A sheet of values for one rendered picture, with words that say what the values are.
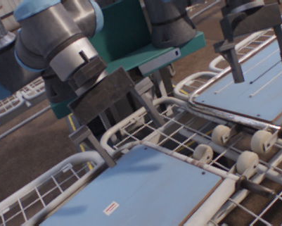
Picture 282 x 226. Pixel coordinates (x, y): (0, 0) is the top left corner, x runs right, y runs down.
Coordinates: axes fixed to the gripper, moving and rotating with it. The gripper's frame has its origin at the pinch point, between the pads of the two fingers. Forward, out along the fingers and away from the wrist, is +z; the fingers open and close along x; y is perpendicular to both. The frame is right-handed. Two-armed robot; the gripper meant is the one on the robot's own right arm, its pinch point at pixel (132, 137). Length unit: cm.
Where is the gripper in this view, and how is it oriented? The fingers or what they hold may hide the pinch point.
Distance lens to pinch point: 58.6
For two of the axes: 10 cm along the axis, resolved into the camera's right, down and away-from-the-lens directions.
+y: -2.8, 0.2, 9.6
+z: 5.8, 8.0, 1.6
